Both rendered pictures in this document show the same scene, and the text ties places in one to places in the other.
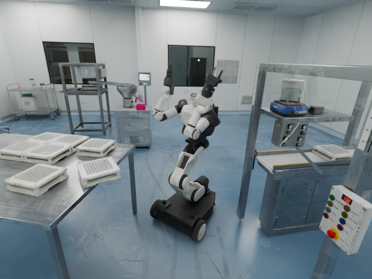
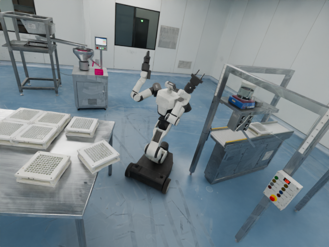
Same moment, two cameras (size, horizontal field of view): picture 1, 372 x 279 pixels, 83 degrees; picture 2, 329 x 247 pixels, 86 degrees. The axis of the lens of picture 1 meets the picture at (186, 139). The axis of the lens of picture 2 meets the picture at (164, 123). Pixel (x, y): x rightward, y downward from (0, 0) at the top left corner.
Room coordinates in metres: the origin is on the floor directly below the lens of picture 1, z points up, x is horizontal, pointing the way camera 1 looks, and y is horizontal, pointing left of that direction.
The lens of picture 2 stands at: (0.14, 0.50, 1.92)
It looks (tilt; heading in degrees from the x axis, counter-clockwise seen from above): 31 degrees down; 342
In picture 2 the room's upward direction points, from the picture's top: 11 degrees clockwise
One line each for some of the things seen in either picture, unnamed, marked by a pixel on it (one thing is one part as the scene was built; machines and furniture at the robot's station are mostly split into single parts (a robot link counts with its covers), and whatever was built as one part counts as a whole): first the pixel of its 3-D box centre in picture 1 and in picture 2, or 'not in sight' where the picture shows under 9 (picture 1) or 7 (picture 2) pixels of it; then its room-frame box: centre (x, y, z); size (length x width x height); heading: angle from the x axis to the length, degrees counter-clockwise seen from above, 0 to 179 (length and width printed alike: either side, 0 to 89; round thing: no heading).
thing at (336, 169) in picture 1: (327, 162); (253, 135); (1.78, -1.35, 0.74); 1.30 x 0.29 x 0.10; 102
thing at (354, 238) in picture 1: (345, 218); (281, 189); (0.79, -0.76, 0.94); 0.17 x 0.06 x 0.26; 12
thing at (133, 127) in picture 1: (135, 126); (91, 88); (3.88, 1.00, 0.38); 0.63 x 0.57 x 0.76; 97
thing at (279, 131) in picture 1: (289, 132); (240, 120); (1.55, -0.80, 1.11); 0.22 x 0.11 x 0.20; 102
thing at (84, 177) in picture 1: (98, 168); (98, 153); (1.31, 0.62, 0.88); 0.25 x 0.24 x 0.02; 124
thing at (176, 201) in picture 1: (190, 199); (156, 161); (1.90, -0.07, 0.19); 0.64 x 0.52 x 0.33; 146
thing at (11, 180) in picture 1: (37, 175); (44, 165); (1.19, 0.97, 0.88); 0.25 x 0.24 x 0.02; 165
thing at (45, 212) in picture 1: (20, 164); (9, 147); (1.48, 1.33, 0.80); 1.50 x 1.10 x 0.04; 81
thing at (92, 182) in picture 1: (98, 173); (99, 157); (1.31, 0.62, 0.83); 0.24 x 0.24 x 0.02; 34
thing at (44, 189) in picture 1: (39, 181); (46, 170); (1.19, 0.97, 0.83); 0.24 x 0.24 x 0.02; 75
